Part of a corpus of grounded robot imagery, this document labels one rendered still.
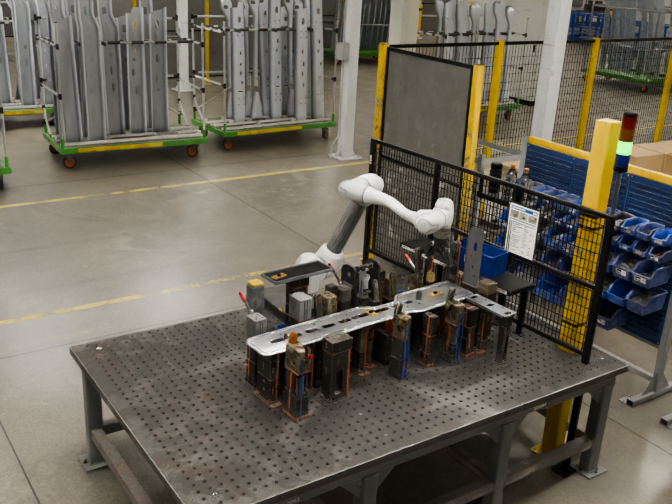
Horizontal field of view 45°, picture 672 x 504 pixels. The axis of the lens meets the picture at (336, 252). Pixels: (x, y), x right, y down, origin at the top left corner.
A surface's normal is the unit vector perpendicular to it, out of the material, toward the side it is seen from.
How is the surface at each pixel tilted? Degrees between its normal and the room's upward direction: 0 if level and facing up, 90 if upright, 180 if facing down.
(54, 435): 0
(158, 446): 0
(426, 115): 90
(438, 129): 91
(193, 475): 0
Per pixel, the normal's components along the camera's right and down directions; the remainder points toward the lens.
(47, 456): 0.05, -0.93
